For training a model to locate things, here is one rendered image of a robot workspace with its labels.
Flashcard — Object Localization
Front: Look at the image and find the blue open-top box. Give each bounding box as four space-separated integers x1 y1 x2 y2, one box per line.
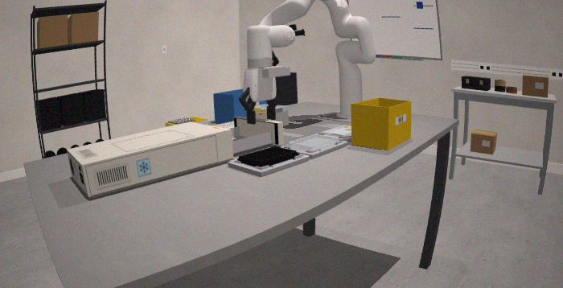
213 89 246 124

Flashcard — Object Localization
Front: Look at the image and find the yellow open-top box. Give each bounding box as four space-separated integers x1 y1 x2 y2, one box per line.
351 98 411 150

